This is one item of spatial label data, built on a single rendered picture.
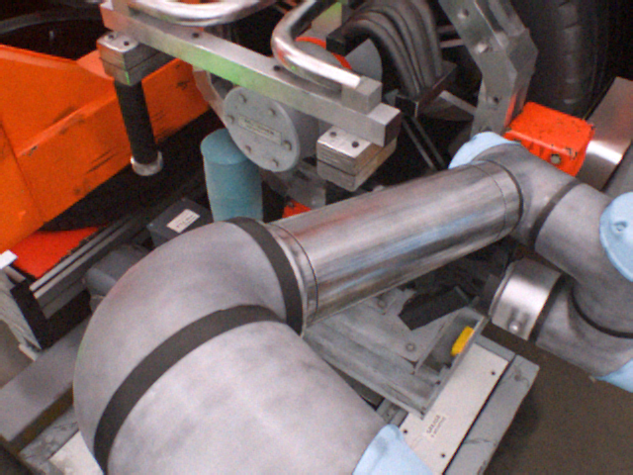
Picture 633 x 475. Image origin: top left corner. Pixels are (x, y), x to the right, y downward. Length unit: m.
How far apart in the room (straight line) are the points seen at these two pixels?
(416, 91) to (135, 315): 0.45
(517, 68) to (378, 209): 0.38
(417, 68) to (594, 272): 0.28
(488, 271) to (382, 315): 0.79
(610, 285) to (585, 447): 1.06
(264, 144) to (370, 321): 0.65
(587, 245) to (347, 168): 0.24
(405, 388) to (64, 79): 0.88
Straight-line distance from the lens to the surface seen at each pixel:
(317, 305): 0.41
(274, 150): 0.86
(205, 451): 0.28
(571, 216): 0.59
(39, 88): 1.20
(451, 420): 1.49
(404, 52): 0.70
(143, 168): 0.97
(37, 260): 1.60
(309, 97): 0.70
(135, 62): 0.87
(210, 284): 0.33
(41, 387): 1.56
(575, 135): 0.85
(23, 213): 1.23
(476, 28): 0.79
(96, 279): 1.33
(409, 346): 1.39
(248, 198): 1.06
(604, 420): 1.68
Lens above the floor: 1.37
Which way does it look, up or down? 46 degrees down
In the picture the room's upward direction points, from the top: straight up
